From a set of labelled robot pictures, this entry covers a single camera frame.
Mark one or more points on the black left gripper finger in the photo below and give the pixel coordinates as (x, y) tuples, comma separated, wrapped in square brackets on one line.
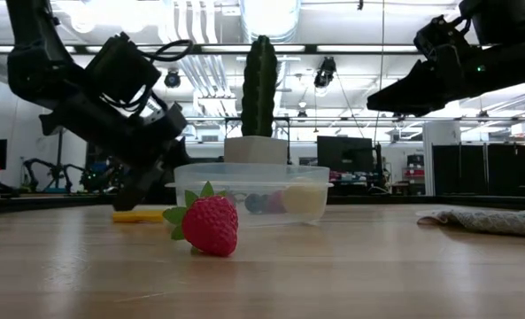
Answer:
[(140, 186), (179, 159)]

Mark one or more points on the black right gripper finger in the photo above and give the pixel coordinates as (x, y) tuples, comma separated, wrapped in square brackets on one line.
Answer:
[(421, 80), (417, 105)]

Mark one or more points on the small yellow elongated fruit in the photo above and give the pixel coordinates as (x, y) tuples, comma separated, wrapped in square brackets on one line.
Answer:
[(149, 216)]

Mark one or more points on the dark toy berry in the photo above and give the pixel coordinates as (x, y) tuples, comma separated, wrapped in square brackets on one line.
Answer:
[(255, 204)]

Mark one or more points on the red toy strawberry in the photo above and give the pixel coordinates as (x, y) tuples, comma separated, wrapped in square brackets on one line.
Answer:
[(211, 228), (277, 203)]

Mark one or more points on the yellow toy lemon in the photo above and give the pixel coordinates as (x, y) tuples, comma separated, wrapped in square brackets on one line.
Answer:
[(304, 199)]

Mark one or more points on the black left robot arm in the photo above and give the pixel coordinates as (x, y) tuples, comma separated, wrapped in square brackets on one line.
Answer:
[(40, 75)]

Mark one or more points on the background black robot arm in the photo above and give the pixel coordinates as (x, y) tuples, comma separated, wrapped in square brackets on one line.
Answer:
[(58, 173)]

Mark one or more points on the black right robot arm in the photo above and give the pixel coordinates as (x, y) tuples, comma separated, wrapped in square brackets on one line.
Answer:
[(501, 17)]

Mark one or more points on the clear plastic tupperware container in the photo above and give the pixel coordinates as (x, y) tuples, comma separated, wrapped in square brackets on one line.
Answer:
[(253, 175)]

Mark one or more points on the white column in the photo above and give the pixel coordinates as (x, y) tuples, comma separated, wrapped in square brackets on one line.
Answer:
[(441, 155)]

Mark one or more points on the black hanging ceiling fixture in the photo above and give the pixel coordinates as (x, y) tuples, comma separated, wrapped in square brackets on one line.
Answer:
[(172, 80), (325, 73)]

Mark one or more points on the black monitor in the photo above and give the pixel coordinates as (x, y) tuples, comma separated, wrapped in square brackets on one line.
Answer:
[(344, 153)]

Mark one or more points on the black partition panels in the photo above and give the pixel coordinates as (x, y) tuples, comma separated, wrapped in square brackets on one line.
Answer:
[(488, 168)]

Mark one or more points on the green cactus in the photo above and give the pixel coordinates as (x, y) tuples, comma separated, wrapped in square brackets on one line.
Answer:
[(259, 88)]

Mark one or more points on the black overhead beam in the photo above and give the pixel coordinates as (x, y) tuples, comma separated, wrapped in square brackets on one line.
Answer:
[(310, 49)]

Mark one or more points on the grey cloth towel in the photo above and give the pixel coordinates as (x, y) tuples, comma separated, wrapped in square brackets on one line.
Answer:
[(488, 221)]

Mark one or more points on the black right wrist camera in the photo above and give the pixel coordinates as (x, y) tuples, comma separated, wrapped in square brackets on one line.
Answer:
[(441, 40)]

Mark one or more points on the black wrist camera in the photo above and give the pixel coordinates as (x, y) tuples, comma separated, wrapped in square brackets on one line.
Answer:
[(120, 66), (441, 40)]

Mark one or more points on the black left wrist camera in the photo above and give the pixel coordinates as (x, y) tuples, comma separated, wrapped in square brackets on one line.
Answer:
[(120, 66)]

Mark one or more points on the silver ventilation duct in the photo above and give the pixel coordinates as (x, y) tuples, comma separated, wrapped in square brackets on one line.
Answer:
[(271, 17)]

